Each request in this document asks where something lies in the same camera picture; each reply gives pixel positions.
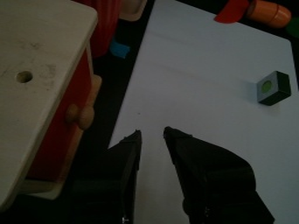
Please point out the toy sushi piece green centre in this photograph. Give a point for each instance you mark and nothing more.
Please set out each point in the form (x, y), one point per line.
(283, 86)
(265, 86)
(288, 86)

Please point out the blue tape patch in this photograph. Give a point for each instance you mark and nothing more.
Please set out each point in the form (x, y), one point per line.
(118, 49)

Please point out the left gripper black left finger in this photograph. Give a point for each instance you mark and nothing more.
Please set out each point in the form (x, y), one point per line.
(112, 180)

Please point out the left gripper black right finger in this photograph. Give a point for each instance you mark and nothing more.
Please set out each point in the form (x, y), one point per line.
(217, 180)

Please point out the red flat toy piece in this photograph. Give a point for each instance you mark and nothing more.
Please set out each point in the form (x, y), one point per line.
(231, 11)

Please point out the light wooden tray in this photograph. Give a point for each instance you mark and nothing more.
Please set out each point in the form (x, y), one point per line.
(132, 10)

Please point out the white cutting board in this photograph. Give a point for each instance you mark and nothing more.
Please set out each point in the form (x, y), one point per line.
(201, 87)

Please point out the orange cylindrical toy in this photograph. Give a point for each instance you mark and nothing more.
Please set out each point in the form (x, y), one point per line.
(268, 13)

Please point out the red wooden drawer box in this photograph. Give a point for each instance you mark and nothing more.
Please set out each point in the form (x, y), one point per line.
(38, 43)

